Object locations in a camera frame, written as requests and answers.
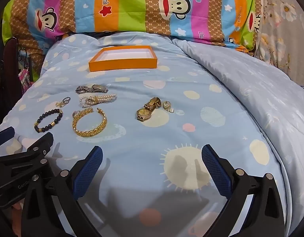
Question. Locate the orange shallow box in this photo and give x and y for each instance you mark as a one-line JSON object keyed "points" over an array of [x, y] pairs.
{"points": [[122, 59]]}

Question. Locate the pale blue leaf-print quilt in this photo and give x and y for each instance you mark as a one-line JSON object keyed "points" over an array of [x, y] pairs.
{"points": [[253, 86]]}

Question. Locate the gold wrist watch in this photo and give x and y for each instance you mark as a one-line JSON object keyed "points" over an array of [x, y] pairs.
{"points": [[143, 113]]}

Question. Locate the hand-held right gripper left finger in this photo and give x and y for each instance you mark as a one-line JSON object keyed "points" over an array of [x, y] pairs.
{"points": [[89, 171]]}

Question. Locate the grey floral bed sheet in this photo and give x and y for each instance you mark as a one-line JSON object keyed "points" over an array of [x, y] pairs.
{"points": [[282, 37]]}

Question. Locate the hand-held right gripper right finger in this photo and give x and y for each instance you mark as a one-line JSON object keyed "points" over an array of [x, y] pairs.
{"points": [[216, 172]]}

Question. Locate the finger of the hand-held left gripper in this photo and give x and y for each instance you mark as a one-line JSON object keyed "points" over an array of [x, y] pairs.
{"points": [[4, 132], [31, 153]]}

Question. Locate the person's left hand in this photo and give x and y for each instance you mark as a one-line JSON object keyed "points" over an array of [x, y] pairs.
{"points": [[17, 217]]}

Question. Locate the large striped cartoon monkey pillow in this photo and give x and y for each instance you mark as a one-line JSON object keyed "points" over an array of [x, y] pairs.
{"points": [[132, 7]]}

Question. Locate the small striped cartoon monkey pillow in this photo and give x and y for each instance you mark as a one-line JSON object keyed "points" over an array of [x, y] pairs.
{"points": [[243, 17]]}

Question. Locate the dark brown wooden object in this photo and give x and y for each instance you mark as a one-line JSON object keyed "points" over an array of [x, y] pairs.
{"points": [[11, 61]]}

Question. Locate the silver metal watch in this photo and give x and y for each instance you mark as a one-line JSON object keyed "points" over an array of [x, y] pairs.
{"points": [[91, 88]]}

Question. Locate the blue dotted quilt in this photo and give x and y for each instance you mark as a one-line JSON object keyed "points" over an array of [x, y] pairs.
{"points": [[147, 133]]}

